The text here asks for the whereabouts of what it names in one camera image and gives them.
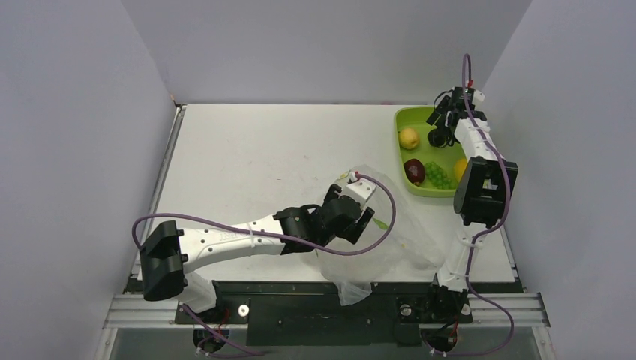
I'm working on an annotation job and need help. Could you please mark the dark brown fake fruit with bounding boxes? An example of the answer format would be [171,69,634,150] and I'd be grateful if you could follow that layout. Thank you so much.
[427,127,452,149]

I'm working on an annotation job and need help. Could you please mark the clear plastic bag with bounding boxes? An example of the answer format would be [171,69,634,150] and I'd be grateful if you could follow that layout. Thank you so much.
[303,165,445,306]

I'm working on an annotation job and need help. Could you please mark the yellow fake fruit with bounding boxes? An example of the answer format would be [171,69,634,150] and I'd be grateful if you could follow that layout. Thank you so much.
[397,127,421,150]
[453,158,468,183]

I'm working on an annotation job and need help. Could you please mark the red fake fruit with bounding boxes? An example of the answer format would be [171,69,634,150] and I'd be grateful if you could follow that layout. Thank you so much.
[403,159,426,186]

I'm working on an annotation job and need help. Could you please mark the green fake grapes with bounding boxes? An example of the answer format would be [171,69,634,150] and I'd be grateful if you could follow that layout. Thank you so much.
[424,162,457,190]

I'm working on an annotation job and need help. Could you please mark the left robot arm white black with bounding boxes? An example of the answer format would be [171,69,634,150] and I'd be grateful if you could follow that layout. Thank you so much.
[140,180,377,323]

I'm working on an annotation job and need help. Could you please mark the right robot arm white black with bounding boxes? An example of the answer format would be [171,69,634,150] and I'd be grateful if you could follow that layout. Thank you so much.
[423,87,518,323]

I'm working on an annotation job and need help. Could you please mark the green plastic tray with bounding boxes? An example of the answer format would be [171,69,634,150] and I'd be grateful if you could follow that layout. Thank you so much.
[394,106,465,198]

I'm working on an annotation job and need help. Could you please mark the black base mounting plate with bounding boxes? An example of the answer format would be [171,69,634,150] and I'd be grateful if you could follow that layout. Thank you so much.
[198,281,473,347]

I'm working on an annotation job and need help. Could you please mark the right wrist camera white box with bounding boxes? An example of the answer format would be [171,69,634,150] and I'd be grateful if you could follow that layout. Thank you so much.
[468,88,485,105]

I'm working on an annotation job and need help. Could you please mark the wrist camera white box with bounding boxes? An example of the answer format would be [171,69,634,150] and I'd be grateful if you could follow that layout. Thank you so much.
[340,172,377,206]
[468,88,485,105]

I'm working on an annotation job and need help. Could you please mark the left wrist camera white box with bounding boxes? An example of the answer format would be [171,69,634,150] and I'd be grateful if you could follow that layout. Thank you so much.
[340,172,377,206]

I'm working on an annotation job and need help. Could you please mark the aluminium table rail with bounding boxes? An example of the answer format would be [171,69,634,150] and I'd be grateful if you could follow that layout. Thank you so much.
[129,104,188,280]

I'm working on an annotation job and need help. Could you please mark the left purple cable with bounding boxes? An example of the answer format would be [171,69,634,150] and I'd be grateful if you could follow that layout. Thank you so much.
[130,172,398,358]

